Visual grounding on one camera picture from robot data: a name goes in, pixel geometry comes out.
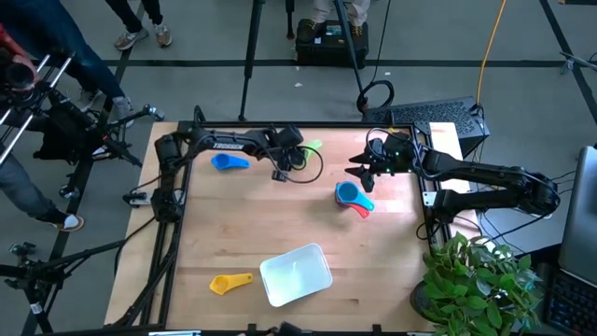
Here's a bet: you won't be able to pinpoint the white plastic basket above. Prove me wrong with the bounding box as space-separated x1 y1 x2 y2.
258 243 334 309

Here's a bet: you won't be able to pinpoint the green potted plant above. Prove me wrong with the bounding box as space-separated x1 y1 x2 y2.
410 231 546 336

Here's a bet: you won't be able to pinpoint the light blue measuring cup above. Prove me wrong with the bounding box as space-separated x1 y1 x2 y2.
336 181 376 212

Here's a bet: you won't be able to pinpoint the black metal table frame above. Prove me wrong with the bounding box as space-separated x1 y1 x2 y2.
114 105 452 328

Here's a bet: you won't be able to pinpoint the black coiled cable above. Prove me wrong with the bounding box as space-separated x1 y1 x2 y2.
356 0 396 115

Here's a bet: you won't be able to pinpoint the black equipment case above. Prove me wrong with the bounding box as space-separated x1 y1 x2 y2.
295 18 369 69

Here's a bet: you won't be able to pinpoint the small blue measuring cup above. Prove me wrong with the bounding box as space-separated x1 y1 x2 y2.
210 152 252 172

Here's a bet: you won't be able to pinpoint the white cable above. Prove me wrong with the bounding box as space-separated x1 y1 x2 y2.
512 204 556 220

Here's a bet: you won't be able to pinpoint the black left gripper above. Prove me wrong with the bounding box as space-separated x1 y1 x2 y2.
272 124 309 184

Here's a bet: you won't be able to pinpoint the yellow power cable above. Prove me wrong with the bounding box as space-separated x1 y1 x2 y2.
475 0 508 106

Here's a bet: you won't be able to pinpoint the black perforated computer case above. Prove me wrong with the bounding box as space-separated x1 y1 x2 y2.
362 96 492 158

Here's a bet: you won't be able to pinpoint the grey laptop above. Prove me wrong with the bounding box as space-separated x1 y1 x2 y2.
558 145 597 286

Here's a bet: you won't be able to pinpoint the black camera rig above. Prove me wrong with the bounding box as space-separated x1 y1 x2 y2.
0 50 167 169

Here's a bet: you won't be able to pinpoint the green measuring cup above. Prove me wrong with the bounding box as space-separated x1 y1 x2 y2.
300 138 324 160

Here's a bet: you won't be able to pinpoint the yellow measuring cup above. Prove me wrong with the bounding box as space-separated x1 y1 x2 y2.
208 272 255 297

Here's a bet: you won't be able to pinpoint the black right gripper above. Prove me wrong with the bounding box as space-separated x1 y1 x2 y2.
344 133 416 194

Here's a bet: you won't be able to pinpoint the black stand legs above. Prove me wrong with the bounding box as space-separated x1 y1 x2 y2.
237 0 369 122

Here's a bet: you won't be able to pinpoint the black keyboard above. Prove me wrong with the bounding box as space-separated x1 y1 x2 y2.
545 268 597 336

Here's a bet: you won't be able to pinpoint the person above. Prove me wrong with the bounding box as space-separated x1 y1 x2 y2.
0 0 136 130
0 144 86 233
104 0 174 51
298 0 374 41

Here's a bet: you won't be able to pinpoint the black tripod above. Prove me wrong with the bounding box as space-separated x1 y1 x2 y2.
0 240 127 335

